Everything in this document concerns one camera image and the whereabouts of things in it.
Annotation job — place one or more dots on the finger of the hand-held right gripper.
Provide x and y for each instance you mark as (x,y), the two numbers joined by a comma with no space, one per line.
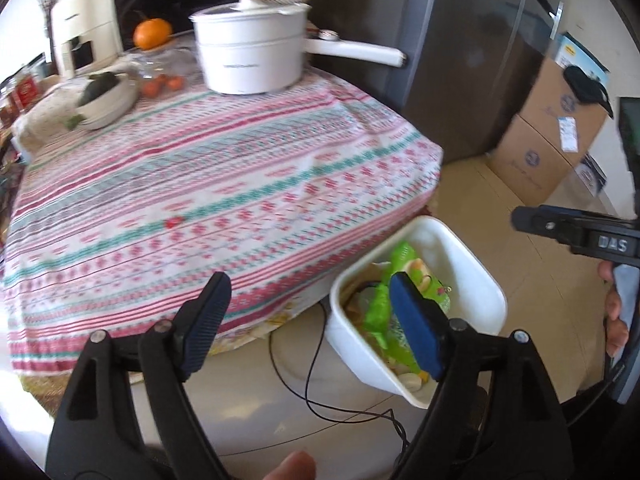
(540,222)

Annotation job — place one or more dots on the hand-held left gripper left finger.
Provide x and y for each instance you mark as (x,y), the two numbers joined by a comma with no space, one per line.
(205,320)

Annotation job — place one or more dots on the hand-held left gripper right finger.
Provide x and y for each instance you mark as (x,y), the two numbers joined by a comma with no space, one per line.
(415,325)

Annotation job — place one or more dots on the green snack packet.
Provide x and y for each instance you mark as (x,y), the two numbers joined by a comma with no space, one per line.
(380,305)

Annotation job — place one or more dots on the white plastic bin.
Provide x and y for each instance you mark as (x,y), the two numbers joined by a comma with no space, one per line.
(465,280)

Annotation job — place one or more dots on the person's right hand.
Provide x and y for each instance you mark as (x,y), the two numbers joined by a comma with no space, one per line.
(617,320)

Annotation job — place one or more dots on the person's left hand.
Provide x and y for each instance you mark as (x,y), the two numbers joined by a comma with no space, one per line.
(290,467)

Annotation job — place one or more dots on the floral table cover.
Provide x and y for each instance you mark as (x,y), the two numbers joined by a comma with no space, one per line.
(265,330)

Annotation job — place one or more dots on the large cardboard box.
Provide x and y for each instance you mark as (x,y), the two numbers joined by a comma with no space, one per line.
(527,160)
(560,110)

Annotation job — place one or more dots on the small blue and white box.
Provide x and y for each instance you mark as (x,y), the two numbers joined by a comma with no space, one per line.
(592,175)

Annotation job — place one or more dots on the red green patterned tablecloth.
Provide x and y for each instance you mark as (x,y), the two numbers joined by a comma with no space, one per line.
(200,180)

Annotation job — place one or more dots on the black cloth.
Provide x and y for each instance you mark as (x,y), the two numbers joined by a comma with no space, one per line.
(582,85)

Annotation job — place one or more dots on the grey refrigerator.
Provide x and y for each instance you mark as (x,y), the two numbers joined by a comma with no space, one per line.
(450,60)

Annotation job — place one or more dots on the person's dark clothing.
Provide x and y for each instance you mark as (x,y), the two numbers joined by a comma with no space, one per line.
(600,440)

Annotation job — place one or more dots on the white bowl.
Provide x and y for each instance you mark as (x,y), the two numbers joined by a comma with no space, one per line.
(107,107)

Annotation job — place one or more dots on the small red tomatoes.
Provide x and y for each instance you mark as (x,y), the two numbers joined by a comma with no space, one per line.
(162,85)

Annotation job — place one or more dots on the dark green avocado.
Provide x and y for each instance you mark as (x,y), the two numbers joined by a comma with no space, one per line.
(97,87)

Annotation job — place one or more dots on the glass fruit stand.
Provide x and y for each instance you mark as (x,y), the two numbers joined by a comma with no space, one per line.
(160,62)

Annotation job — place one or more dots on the white electric pot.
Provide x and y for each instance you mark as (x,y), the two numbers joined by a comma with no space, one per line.
(250,45)

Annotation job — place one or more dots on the orange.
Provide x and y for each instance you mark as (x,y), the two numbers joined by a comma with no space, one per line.
(152,35)

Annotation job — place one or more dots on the red jars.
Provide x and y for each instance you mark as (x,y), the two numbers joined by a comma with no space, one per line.
(20,95)

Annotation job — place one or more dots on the cream kitchen appliance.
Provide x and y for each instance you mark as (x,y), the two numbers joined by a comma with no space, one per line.
(85,25)

